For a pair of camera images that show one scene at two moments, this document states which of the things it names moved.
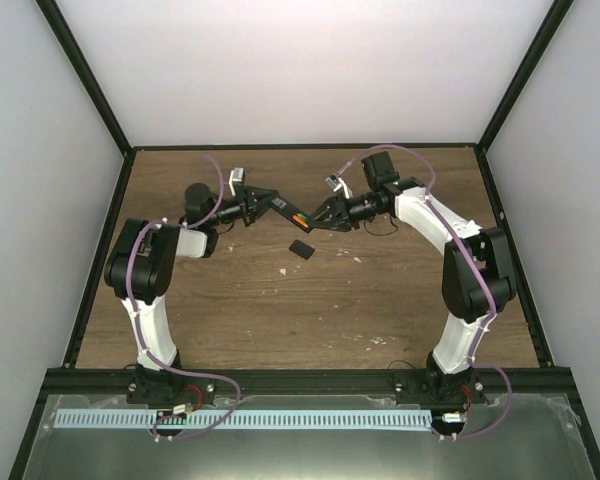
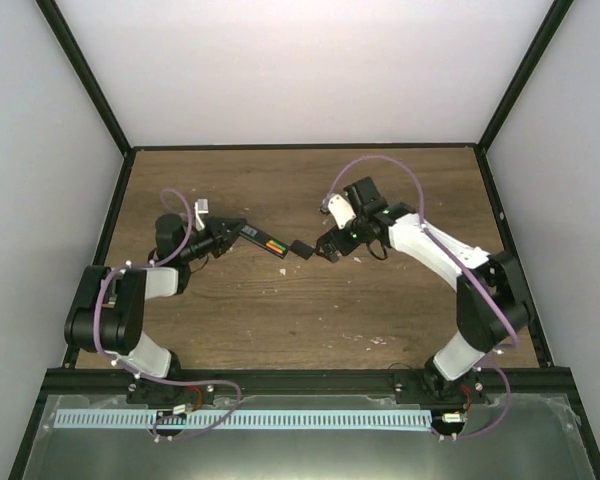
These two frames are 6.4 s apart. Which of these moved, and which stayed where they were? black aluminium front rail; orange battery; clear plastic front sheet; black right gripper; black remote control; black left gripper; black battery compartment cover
Moved: black right gripper; orange battery; black left gripper; black remote control
Stayed: black aluminium front rail; black battery compartment cover; clear plastic front sheet
